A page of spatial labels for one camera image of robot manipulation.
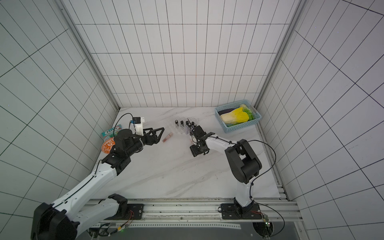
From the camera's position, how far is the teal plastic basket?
1.03 m

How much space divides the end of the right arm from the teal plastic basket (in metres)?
0.28

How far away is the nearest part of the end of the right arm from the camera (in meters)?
0.70
